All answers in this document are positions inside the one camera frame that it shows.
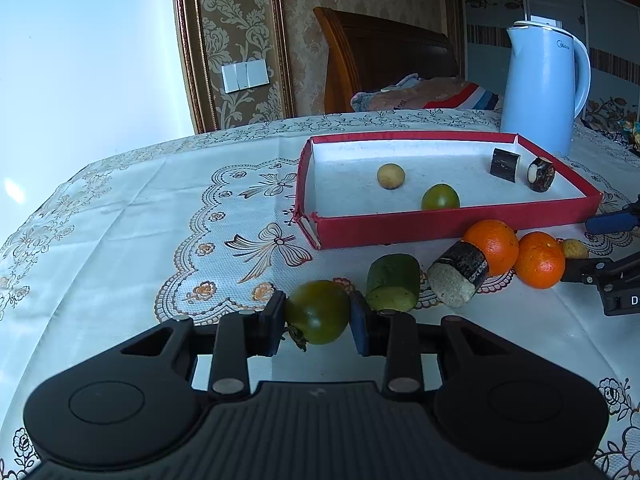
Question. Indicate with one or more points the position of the light blue electric kettle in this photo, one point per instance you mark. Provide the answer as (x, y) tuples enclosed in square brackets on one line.
[(540, 90)]

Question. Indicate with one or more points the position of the green cucumber piece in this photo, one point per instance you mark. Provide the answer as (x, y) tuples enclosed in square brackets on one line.
[(393, 280)]

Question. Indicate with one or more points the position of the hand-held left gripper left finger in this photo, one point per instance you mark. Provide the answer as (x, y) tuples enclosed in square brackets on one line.
[(274, 325)]

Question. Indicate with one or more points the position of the striped folded cloth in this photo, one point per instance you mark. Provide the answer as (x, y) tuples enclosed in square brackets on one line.
[(425, 95)]

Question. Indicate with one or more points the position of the red cardboard tray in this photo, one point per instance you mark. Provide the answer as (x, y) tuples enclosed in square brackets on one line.
[(350, 195)]

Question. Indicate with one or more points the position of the shiny colourful packet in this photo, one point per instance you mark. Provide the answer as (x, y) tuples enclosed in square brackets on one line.
[(636, 135)]

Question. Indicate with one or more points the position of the white wall light switch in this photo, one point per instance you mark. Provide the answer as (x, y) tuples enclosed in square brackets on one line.
[(245, 76)]

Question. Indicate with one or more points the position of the brown wooden headboard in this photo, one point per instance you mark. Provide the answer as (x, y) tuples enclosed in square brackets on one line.
[(380, 55)]

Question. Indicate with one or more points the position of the floral sliding door wardrobe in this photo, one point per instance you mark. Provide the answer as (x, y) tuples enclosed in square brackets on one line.
[(500, 5)]

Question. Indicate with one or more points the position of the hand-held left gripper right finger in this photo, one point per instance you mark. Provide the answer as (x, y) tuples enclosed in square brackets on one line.
[(359, 325)]

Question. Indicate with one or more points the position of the green tomato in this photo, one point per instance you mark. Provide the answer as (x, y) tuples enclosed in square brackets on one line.
[(440, 198), (317, 312)]

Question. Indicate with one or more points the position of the brown decorative wall moulding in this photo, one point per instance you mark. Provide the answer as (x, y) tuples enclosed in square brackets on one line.
[(187, 45)]

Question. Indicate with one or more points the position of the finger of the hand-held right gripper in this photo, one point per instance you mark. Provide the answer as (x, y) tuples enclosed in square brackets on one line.
[(607, 221), (580, 270)]

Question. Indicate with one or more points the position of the small tan round fruit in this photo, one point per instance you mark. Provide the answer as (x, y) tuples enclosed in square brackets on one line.
[(574, 249), (390, 176)]

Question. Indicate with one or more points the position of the orange mandarin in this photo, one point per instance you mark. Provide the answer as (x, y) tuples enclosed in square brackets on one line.
[(540, 260), (492, 246)]

